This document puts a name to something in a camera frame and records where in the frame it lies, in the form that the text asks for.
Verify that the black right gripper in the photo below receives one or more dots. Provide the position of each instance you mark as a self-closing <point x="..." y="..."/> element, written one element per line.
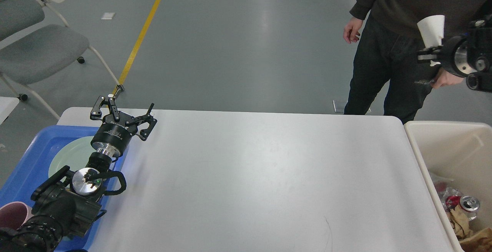
<point x="454" y="55"/>

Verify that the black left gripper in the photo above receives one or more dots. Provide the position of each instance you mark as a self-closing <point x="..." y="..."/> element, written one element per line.
<point x="112" y="138"/>

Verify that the light green plate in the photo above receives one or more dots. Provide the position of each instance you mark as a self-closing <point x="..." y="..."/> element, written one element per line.
<point x="75" y="154"/>

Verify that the crushed red can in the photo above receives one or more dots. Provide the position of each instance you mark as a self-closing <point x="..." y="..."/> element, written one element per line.
<point x="468" y="203"/>

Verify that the brown paper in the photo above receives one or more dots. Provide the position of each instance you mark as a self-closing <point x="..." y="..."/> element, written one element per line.
<point x="459" y="222"/>

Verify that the brown paper bag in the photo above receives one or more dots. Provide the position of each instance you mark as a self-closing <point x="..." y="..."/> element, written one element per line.
<point x="480" y="242"/>

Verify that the aluminium foil tray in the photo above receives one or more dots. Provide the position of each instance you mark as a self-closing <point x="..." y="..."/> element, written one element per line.
<point x="444" y="189"/>

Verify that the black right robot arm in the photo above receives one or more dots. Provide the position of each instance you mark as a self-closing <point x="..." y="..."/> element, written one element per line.
<point x="481" y="57"/>

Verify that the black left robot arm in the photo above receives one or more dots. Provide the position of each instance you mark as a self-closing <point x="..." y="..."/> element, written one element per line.
<point x="68" y="202"/>

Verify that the person's left hand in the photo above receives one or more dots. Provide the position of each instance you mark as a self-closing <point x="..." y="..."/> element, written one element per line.
<point x="444" y="78"/>

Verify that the person's right hand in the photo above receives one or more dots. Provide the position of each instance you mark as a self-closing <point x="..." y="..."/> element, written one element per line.
<point x="351" y="32"/>

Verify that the person in dark sweater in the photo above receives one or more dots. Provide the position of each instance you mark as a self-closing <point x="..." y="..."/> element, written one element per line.
<point x="387" y="51"/>

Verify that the beige plastic bin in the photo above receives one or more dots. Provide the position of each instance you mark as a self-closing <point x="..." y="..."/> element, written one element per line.
<point x="461" y="151"/>

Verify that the grey floor plate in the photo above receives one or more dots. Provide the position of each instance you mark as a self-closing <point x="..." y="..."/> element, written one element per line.
<point x="339" y="106"/>

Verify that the grey chair left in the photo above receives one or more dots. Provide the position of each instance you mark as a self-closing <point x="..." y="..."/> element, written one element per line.
<point x="43" y="52"/>

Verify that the pink mug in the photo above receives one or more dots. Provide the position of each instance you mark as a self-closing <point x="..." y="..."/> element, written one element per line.
<point x="14" y="214"/>

